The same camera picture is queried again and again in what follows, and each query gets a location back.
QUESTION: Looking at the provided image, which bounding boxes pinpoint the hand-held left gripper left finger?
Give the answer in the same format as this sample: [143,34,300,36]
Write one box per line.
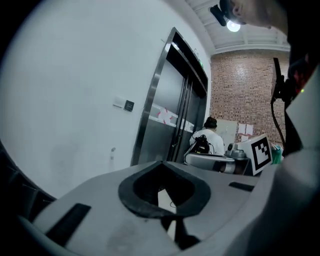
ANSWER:
[17,160,186,256]

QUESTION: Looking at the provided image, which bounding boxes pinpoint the green cloth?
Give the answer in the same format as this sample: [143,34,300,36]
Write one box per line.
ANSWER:
[269,142,285,165]

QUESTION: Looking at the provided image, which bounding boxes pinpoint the person's head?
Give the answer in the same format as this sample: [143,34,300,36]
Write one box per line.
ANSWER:
[228,0,288,32]

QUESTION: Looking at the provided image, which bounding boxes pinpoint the white papers on brick wall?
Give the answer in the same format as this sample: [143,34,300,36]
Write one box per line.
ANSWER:
[237,122,255,143]

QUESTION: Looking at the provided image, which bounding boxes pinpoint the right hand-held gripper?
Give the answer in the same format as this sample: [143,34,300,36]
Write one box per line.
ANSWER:
[184,133,273,177]

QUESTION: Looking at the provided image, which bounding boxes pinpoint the round ceiling lamp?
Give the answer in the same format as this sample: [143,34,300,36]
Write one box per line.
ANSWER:
[226,19,242,33]

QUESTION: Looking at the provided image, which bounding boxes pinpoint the white wall switch plate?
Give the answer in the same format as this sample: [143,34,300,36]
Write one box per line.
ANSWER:
[112,95,125,109]

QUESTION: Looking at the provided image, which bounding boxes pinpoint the pale notice board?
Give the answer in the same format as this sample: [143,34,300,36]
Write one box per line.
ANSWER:
[215,119,238,148]

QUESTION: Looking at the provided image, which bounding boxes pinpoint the steel elevator door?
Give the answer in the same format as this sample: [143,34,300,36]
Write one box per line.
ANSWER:
[130,26,210,166]

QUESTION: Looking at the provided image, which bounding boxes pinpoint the black device with cables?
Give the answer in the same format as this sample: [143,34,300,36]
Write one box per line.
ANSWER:
[190,134,215,155]

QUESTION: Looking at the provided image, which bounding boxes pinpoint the black cable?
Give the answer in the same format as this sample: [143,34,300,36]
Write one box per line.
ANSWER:
[270,57,293,150]

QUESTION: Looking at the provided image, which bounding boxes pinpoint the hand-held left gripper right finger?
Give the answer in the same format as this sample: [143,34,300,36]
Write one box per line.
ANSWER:
[161,160,262,251]

